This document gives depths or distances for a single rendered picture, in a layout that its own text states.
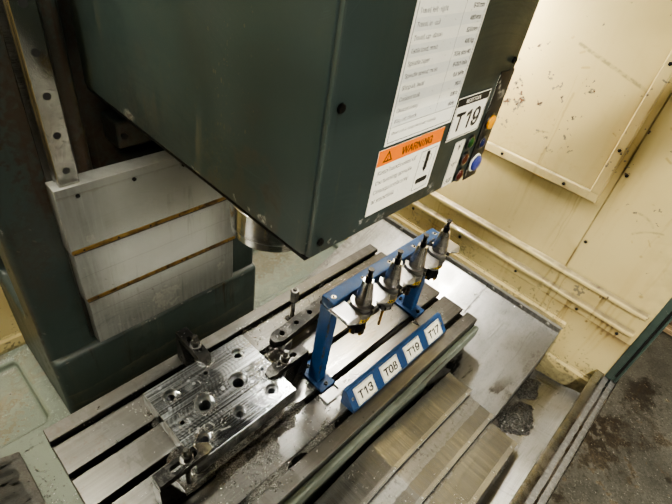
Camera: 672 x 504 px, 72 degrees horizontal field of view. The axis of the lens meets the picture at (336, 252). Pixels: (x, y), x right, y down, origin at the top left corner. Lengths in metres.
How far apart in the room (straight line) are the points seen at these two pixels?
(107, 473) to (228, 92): 0.92
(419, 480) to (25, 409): 1.22
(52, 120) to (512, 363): 1.53
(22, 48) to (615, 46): 1.36
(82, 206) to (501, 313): 1.42
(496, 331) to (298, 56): 1.47
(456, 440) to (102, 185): 1.21
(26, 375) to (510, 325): 1.67
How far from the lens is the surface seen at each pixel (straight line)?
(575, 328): 1.86
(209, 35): 0.65
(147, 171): 1.21
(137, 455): 1.28
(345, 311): 1.11
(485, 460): 1.61
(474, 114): 0.81
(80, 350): 1.52
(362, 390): 1.32
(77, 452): 1.31
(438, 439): 1.55
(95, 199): 1.19
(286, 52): 0.54
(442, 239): 1.32
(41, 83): 1.06
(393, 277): 1.17
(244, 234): 0.81
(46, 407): 1.76
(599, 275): 1.72
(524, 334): 1.85
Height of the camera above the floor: 2.02
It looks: 39 degrees down
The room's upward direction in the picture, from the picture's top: 11 degrees clockwise
